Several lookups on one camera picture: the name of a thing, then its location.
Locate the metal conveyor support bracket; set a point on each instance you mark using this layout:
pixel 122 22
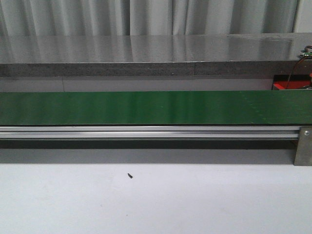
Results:
pixel 303 156

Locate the green conveyor belt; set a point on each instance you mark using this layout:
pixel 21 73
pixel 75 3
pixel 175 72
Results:
pixel 290 107

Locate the red bin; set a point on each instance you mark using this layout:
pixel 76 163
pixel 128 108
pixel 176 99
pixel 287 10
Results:
pixel 280 82

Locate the grey curtain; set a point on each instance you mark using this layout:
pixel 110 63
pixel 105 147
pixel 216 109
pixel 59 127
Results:
pixel 153 17

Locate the grey stone shelf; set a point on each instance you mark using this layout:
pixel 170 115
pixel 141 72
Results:
pixel 180 55

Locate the small green circuit board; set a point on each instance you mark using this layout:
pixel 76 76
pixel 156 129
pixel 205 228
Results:
pixel 306 52

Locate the aluminium conveyor rail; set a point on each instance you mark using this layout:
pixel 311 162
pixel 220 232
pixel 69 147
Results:
pixel 46 132

